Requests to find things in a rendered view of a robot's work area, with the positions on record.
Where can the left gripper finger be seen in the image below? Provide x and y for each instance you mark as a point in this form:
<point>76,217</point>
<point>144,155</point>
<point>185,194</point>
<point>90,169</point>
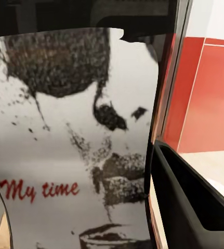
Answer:
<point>192,210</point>

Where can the fixed window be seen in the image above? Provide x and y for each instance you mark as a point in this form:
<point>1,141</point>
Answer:
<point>183,20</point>

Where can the bottle of coffee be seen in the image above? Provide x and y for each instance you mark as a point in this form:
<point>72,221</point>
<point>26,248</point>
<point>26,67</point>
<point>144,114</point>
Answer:
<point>81,90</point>

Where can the saucer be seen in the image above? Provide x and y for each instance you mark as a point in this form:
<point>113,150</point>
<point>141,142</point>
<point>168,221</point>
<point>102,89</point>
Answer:
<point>217,185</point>

